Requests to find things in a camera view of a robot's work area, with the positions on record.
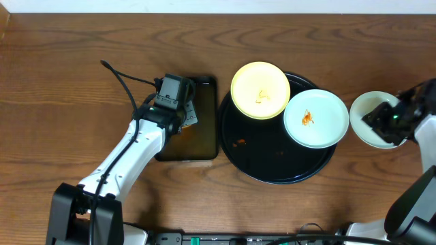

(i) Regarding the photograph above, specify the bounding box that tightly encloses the light blue front plate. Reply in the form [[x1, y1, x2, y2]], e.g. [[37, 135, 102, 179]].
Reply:
[[349, 91, 400, 149]]

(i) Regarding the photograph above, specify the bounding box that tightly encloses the light blue plate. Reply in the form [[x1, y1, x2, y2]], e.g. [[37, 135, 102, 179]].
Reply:
[[349, 91, 400, 149], [283, 89, 349, 149]]

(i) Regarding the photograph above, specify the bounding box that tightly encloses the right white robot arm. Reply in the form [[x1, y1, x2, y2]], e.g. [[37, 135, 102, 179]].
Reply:
[[346, 101, 435, 244]]

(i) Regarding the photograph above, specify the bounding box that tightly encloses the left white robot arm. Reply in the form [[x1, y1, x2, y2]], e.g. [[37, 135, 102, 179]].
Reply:
[[46, 101, 198, 244]]

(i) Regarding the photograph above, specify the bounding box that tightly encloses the black rectangular water tray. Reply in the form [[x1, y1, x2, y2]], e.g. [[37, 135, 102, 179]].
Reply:
[[155, 76, 218, 161]]

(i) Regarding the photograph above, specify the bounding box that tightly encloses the round black serving tray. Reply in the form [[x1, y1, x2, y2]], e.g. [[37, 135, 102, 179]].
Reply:
[[217, 93, 336, 184]]

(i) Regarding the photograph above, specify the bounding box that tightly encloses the yellow plate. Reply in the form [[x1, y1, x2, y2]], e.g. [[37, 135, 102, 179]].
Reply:
[[230, 61, 291, 120]]

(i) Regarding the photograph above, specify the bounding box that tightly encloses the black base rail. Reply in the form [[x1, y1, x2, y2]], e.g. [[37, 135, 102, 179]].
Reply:
[[149, 231, 345, 245]]

